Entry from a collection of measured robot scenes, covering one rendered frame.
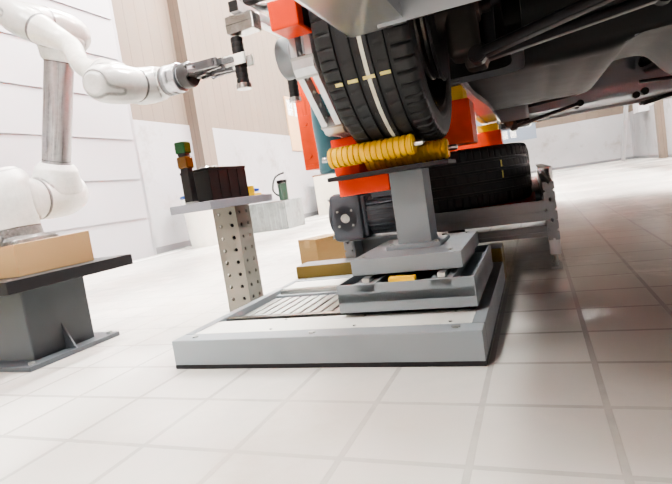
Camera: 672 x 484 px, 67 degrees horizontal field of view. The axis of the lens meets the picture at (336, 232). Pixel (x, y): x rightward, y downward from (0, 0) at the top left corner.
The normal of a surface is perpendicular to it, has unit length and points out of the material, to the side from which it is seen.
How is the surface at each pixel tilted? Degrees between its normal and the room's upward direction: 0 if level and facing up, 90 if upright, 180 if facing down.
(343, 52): 109
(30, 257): 90
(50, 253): 90
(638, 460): 0
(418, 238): 90
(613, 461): 0
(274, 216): 90
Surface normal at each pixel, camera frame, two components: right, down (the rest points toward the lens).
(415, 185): -0.36, 0.13
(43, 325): 0.92, -0.11
